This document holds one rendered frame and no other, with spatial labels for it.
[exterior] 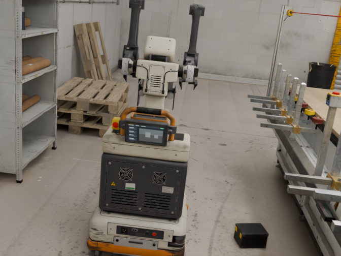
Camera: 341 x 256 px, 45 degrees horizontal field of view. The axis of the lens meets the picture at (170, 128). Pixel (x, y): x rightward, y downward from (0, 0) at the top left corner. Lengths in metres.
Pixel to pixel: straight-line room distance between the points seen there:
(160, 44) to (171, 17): 6.76
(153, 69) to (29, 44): 1.95
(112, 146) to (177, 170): 0.43
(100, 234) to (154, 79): 1.06
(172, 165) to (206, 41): 7.18
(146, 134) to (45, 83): 2.16
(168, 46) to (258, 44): 6.93
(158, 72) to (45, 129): 2.08
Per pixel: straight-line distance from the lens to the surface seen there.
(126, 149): 2.54
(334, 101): 2.49
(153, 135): 2.44
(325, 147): 2.57
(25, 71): 3.72
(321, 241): 3.13
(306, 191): 2.03
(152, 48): 2.79
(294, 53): 9.79
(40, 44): 4.38
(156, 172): 2.57
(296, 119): 3.27
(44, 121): 4.53
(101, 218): 2.70
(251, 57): 9.66
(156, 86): 2.76
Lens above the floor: 1.63
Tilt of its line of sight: 17 degrees down
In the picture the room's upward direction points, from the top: 6 degrees clockwise
